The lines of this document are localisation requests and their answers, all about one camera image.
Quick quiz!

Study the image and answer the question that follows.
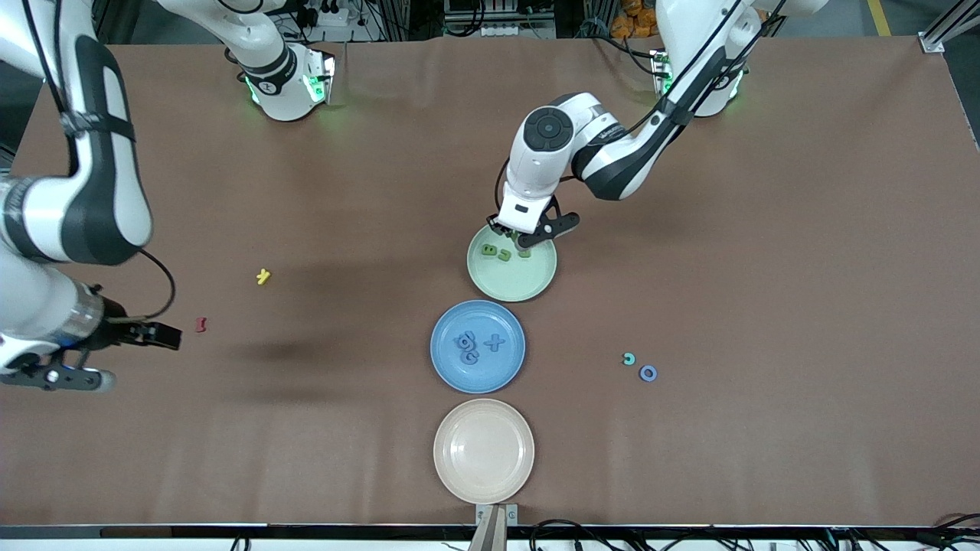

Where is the green plate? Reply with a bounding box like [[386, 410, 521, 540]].
[[466, 217, 558, 303]]

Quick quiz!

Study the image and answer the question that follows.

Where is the blue plate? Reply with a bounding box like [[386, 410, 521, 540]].
[[430, 299, 527, 395]]

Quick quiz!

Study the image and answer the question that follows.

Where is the brown table cover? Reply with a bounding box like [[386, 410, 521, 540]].
[[0, 34, 980, 529]]

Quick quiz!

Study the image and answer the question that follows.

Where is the white electronics box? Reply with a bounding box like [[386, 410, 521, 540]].
[[443, 0, 557, 39]]

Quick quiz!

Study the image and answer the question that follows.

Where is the beige plate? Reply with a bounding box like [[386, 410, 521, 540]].
[[433, 398, 535, 505]]

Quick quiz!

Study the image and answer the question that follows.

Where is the bag of oranges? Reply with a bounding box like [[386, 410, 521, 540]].
[[610, 0, 661, 39]]

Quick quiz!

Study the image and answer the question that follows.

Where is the white power strip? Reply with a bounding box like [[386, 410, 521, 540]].
[[295, 0, 351, 28]]

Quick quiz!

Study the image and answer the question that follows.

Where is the table edge rail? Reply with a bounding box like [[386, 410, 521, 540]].
[[0, 523, 980, 543]]

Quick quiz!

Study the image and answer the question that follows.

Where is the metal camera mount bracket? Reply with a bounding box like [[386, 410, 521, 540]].
[[469, 503, 519, 551]]

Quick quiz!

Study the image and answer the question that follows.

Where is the black floor cable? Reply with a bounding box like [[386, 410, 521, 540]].
[[528, 518, 636, 551]]

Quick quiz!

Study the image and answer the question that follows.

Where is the aluminium frame profile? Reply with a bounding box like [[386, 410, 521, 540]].
[[919, 0, 980, 54]]

